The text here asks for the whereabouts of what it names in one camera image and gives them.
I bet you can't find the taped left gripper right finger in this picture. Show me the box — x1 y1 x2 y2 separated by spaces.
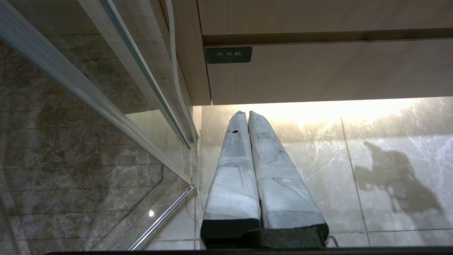
248 111 329 245

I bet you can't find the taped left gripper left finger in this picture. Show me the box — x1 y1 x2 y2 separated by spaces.
200 111 262 249

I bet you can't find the wooden vanity drawer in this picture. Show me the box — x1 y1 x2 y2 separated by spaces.
205 37 453 106

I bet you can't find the dark green label plate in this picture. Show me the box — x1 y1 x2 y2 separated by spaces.
205 47 253 65

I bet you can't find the wooden cabinet side panel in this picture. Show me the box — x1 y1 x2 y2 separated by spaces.
159 0 213 107

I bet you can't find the glass shower partition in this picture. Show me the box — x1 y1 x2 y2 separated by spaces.
0 0 199 255

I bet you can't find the fixed wooden cabinet front panel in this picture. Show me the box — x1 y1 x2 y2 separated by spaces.
196 0 453 46

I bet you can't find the chrome floor rail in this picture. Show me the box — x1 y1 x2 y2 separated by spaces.
127 184 198 252

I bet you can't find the thin white cable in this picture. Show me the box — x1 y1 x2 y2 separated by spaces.
165 0 206 214

